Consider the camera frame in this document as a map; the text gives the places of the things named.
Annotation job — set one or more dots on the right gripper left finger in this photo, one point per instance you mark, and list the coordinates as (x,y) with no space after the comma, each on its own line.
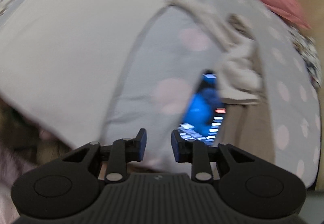
(122,152)

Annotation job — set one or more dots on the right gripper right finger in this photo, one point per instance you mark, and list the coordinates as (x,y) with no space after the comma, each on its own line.
(194,152)

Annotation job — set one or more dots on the white fleece garment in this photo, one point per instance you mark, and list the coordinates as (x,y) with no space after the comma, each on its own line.
(61,60)

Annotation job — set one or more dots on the smartphone with lit screen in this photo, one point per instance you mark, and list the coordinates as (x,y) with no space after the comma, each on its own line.
(205,111)

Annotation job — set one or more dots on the taupe thin garment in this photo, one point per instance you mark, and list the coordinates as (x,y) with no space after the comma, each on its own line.
(242,87)

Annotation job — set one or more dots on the polka dot bed sheet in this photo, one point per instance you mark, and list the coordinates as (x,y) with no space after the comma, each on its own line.
(164,69)

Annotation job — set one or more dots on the patterned black white cloth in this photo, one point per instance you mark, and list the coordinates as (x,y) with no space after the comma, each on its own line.
(305,46)

